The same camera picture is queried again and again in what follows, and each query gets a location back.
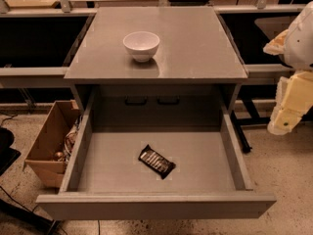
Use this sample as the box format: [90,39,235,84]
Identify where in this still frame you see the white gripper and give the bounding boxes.
[263,2,313,135]

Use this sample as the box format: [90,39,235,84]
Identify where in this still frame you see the black rxbar chocolate bar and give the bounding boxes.
[138,145,176,179]

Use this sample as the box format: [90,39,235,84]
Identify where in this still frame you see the grey drawer cabinet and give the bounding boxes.
[66,7,247,115]

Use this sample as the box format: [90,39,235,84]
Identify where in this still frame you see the open grey top drawer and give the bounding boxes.
[37,99,276,220]

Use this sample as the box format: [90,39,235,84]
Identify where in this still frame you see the white ceramic bowl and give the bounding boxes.
[123,31,160,63]

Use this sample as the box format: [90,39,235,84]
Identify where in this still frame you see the brown cardboard box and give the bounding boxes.
[24,100,80,188]

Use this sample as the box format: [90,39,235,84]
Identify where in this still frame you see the black object at left edge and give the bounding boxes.
[0,127,21,175]

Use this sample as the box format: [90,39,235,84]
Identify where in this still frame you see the right black drawer handle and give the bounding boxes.
[156,96,180,106]

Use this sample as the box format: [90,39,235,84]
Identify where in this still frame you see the cables in cardboard box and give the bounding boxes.
[53,116,82,164]

